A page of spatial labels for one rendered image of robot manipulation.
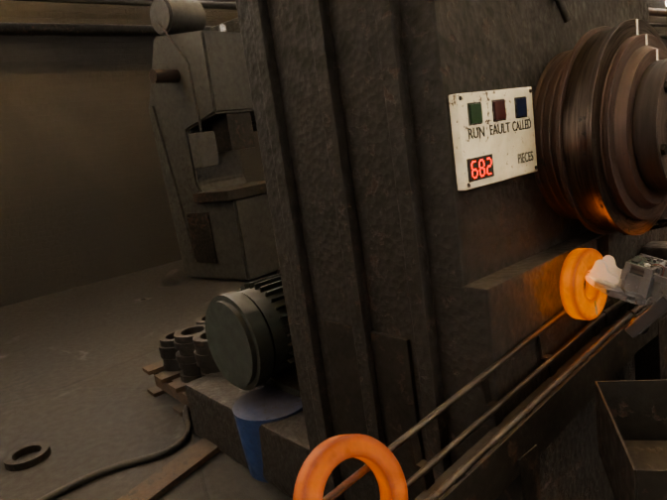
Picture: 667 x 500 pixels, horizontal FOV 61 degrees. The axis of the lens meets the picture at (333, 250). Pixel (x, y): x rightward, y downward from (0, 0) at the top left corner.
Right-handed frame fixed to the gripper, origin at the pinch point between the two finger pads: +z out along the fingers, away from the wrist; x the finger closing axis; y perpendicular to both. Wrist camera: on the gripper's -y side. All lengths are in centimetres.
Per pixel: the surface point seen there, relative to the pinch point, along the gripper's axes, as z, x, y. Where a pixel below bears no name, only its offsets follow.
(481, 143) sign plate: 16.3, 19.9, 28.3
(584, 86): 8.0, -1.0, 38.5
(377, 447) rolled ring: -1, 64, -9
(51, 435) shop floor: 204, 70, -138
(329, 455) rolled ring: 1, 72, -7
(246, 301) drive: 113, 14, -47
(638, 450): -24.9, 25.1, -16.1
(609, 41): 7.5, -7.5, 47.0
